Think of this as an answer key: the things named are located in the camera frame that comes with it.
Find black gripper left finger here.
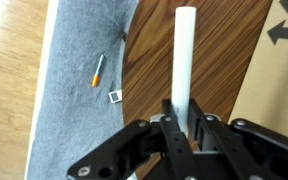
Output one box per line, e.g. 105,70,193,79
66,99,198,180

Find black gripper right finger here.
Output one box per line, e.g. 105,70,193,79
188,99,288,180

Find white marker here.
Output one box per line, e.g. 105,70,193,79
171,6,197,135

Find cardboard box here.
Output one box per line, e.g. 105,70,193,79
230,0,288,136

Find orange capped marker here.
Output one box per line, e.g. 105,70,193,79
92,54,105,87

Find small white tag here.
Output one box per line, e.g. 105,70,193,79
109,90,122,103

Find grey rug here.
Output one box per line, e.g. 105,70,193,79
24,0,139,180

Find wooden coffee table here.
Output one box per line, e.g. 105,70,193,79
122,0,272,124

